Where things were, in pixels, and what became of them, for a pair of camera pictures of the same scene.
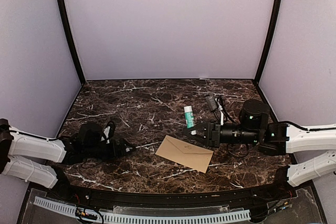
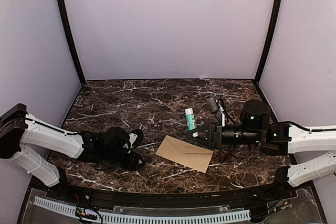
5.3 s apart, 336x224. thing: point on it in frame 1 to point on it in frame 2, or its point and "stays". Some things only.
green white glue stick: [189, 116] stays
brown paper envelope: [185, 153] stays
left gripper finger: [126, 144] to [140, 160]
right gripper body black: [214, 141] stays
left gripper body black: [114, 153] to [130, 164]
